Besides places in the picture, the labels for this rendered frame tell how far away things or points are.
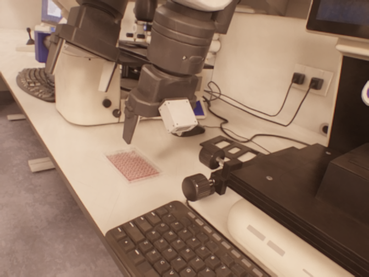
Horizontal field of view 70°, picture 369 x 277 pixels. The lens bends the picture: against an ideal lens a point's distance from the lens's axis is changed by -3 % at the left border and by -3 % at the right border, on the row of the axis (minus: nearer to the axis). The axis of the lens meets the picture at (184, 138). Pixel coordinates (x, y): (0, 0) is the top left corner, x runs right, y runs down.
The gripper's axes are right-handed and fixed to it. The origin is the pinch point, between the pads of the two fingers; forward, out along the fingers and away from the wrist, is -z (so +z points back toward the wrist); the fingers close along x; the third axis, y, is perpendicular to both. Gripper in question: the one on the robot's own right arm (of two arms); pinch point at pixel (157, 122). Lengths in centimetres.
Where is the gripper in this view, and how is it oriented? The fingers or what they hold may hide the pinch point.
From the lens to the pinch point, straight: 46.8
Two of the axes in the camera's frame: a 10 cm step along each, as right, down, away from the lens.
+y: -5.8, -5.8, 5.8
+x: 7.7, -1.4, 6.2
